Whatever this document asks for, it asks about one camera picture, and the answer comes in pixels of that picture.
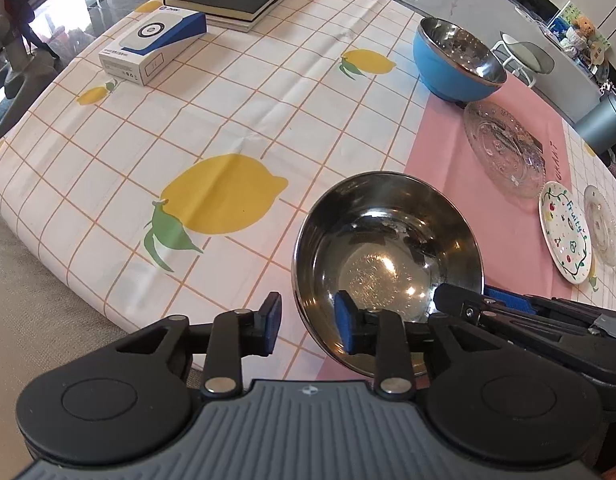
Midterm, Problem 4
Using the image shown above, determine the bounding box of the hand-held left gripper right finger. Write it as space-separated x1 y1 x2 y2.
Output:
334 290 514 401

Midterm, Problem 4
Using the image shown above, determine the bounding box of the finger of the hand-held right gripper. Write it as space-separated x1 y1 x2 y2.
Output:
485 286 605 320
432 284 596 342

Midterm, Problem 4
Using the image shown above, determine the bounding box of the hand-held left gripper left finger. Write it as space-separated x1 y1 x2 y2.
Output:
115 291 283 398

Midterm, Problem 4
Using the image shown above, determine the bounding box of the orange steel bowl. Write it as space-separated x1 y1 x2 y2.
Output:
292 171 485 378

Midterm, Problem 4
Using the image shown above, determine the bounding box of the large clear glass plate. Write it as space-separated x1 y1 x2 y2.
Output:
463 100 546 200

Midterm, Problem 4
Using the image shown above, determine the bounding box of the blue steel bowl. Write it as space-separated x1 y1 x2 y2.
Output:
413 16 508 103

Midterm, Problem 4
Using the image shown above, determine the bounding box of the white fruit print plate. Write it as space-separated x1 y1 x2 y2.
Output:
538 181 593 284

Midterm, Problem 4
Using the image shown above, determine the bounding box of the small clear glass plate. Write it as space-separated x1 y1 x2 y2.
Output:
583 185 616 267

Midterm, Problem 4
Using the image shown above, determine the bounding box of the pink placemat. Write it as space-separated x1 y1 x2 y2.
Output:
315 72 589 381

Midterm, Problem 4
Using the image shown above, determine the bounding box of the grey bin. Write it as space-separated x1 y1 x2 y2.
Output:
574 94 616 151

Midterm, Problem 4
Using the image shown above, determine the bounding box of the lemon print checked tablecloth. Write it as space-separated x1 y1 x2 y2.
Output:
0 0 616 376

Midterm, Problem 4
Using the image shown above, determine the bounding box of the grey seat white stool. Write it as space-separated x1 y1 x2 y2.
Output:
490 32 555 86

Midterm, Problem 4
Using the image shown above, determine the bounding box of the plush teddy bear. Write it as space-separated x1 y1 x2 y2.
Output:
570 16 598 41

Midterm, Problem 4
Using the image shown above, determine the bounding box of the white and blue box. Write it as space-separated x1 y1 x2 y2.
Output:
98 6 209 86

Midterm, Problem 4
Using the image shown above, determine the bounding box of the grey chair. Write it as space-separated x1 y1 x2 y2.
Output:
0 10 53 101

